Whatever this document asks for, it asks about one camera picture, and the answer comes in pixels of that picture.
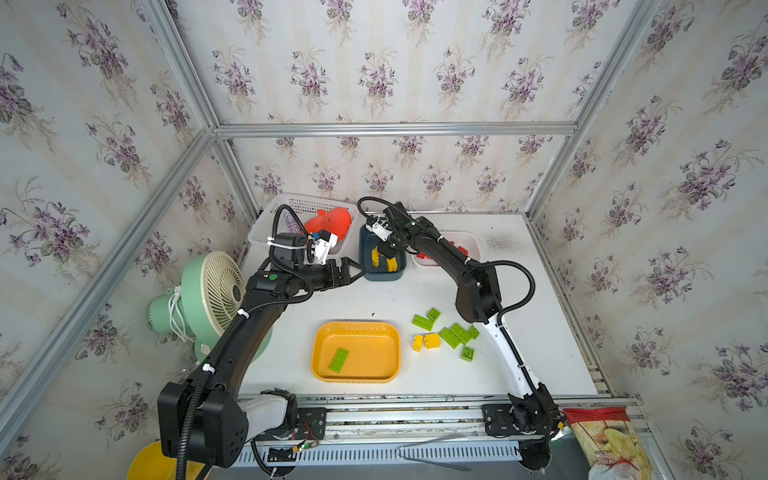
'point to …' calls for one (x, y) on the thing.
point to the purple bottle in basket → (292, 224)
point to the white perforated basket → (305, 206)
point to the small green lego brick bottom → (467, 353)
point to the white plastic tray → (466, 242)
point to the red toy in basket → (337, 221)
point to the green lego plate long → (449, 337)
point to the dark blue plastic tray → (367, 241)
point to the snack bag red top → (608, 444)
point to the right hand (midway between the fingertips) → (395, 240)
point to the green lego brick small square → (433, 314)
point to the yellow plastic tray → (356, 352)
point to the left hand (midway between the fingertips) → (356, 273)
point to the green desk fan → (212, 290)
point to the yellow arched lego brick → (375, 257)
